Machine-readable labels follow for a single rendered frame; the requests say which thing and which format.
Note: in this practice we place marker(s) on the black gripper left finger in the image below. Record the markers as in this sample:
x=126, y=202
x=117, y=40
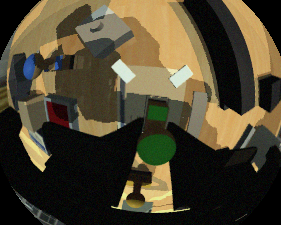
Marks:
x=110, y=155

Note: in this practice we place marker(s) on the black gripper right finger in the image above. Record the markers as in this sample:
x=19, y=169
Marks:
x=195, y=166

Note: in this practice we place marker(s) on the white mug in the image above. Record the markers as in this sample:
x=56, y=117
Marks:
x=263, y=140

